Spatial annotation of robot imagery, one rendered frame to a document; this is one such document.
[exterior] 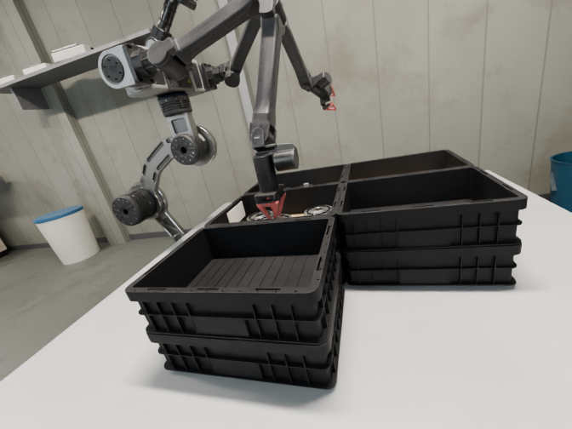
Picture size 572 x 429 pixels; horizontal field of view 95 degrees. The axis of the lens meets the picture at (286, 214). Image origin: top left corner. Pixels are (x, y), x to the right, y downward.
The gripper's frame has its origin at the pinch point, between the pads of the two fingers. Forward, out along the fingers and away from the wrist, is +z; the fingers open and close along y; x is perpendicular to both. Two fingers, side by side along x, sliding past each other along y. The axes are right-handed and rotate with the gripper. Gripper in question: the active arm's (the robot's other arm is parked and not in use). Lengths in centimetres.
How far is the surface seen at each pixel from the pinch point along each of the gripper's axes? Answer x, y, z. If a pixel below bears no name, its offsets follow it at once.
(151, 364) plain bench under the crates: 23.6, -38.6, 19.9
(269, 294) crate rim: -12.5, -39.4, -3.6
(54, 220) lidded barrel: 331, 125, 41
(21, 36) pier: 317, 177, -153
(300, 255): -9.7, -11.6, 6.8
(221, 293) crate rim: -3.7, -39.5, -3.7
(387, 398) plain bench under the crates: -29, -39, 19
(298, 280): -11.7, -22.8, 6.4
